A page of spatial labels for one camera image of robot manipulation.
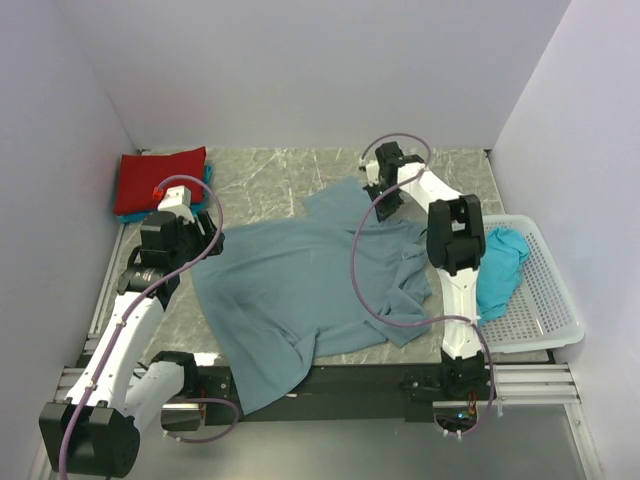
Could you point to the grey-blue t-shirt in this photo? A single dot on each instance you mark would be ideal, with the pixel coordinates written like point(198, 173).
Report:
point(287, 291)

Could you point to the white perforated plastic basket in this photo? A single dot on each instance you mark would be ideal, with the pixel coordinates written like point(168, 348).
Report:
point(540, 314)

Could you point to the red folded t-shirt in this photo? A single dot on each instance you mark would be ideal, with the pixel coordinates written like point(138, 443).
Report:
point(139, 176)

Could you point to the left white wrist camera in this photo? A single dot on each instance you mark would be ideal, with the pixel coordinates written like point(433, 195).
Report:
point(177, 200)

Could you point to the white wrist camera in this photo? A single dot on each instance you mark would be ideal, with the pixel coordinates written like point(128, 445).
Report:
point(177, 200)
point(371, 169)

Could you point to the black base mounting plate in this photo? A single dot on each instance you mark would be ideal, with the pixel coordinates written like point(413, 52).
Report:
point(415, 393)

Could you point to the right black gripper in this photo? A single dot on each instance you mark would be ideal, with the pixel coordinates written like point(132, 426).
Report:
point(385, 212)

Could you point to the crumpled teal t-shirt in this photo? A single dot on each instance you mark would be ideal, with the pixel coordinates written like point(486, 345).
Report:
point(500, 272)

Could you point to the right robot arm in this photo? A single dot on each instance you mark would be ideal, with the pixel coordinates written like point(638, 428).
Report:
point(455, 245)

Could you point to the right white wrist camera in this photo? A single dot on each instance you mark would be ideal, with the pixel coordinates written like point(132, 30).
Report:
point(371, 169)

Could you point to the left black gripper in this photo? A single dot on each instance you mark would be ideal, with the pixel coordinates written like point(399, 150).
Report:
point(204, 240)

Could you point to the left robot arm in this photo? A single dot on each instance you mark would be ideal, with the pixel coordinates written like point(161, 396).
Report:
point(96, 428)

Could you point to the aluminium frame rail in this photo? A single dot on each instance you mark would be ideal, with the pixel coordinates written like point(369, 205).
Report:
point(537, 384)

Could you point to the teal folded t-shirt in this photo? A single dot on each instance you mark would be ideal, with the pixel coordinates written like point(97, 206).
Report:
point(195, 208)

